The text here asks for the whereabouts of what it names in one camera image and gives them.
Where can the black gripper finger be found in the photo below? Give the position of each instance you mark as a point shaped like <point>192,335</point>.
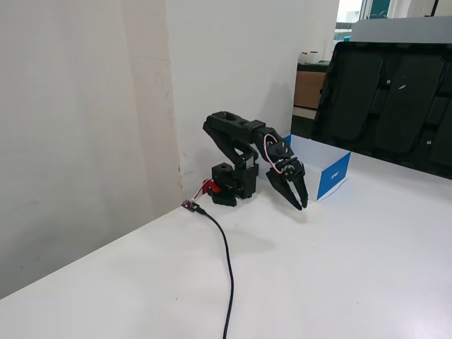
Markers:
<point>299,190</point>
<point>282,190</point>

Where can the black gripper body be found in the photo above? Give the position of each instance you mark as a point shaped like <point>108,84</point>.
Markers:
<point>287,177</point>

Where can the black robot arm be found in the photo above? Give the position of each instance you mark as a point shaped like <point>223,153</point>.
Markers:
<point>233,141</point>

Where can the blue white cardboard box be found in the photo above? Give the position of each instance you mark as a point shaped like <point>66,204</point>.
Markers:
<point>328,169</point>

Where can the brown cardboard box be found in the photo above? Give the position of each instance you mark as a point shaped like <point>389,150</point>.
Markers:
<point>309,90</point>

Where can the red table clamp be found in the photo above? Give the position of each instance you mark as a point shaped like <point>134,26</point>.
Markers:
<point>210,186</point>

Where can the small controller circuit board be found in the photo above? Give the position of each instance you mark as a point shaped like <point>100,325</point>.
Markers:
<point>190,205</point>

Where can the white cup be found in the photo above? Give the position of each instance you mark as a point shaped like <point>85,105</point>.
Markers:
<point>314,57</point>
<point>303,57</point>

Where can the black plastic moulded tray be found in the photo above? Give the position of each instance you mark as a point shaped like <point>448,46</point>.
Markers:
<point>385,102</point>

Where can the gray monitor back panel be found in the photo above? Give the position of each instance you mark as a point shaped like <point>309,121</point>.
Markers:
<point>402,30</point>

